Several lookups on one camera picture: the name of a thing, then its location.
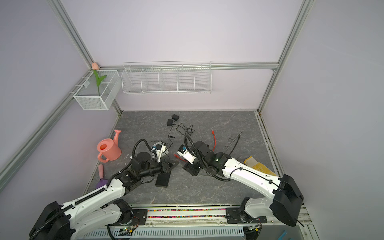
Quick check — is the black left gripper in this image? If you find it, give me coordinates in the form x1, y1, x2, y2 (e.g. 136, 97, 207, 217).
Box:
140, 158, 179, 179

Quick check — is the black network switch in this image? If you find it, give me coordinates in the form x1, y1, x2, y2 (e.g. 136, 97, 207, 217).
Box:
155, 172, 171, 188

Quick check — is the thin black power cable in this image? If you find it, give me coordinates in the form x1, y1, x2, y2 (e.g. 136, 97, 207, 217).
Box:
167, 121, 196, 148
149, 139, 175, 164

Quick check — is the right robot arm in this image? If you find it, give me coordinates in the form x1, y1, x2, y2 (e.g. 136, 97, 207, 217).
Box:
178, 141, 304, 227

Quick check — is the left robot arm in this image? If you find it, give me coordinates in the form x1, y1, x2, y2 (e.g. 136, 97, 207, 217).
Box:
29, 146, 178, 240

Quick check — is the yellow work glove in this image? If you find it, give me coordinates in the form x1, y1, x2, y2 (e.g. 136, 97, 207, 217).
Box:
244, 156, 276, 176

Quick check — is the pink watering can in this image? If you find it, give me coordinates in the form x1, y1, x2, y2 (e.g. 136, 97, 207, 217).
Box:
97, 130, 122, 163

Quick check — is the purple garden trowel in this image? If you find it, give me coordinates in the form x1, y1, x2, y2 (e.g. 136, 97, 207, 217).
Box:
96, 164, 108, 189

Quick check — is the artificial tulip flower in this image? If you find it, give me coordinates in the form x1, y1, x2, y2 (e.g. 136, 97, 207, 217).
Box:
92, 63, 107, 97

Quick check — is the red ethernet cable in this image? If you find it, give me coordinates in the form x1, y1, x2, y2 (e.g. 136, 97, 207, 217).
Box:
173, 129, 217, 163

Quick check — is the grey ethernet cable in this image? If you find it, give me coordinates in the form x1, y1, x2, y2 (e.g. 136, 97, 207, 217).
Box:
223, 130, 243, 154

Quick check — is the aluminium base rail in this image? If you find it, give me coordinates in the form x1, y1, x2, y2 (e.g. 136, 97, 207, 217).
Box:
76, 205, 319, 240

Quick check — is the long white wire basket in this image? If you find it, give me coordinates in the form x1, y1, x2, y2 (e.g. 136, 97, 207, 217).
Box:
122, 61, 213, 94

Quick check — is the small white wire basket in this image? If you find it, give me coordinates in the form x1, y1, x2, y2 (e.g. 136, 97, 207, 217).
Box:
74, 70, 122, 111

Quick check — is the aluminium frame rail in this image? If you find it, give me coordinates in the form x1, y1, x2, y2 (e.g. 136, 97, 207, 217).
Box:
1, 1, 314, 190

